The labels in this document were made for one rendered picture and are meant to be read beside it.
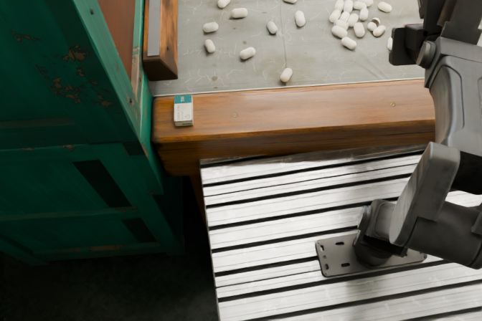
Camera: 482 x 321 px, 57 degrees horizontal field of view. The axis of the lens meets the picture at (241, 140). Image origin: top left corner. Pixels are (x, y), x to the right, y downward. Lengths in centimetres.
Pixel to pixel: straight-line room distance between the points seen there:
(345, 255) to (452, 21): 45
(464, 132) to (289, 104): 44
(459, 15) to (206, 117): 47
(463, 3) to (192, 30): 58
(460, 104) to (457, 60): 9
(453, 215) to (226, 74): 59
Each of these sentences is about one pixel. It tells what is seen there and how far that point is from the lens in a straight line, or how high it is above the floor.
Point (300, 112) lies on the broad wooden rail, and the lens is 89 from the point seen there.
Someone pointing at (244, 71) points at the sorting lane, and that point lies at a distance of 97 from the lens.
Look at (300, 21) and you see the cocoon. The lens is 104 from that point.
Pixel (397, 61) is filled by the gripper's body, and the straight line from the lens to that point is 82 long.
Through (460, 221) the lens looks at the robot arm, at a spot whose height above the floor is 107.
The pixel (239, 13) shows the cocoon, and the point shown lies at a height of 76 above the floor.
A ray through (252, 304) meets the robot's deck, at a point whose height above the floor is 67.
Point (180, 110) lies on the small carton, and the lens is 87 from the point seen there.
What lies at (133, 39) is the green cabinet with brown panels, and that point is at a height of 87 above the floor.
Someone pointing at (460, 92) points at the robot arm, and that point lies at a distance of 58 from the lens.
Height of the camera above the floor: 152
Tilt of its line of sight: 63 degrees down
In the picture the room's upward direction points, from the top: 2 degrees counter-clockwise
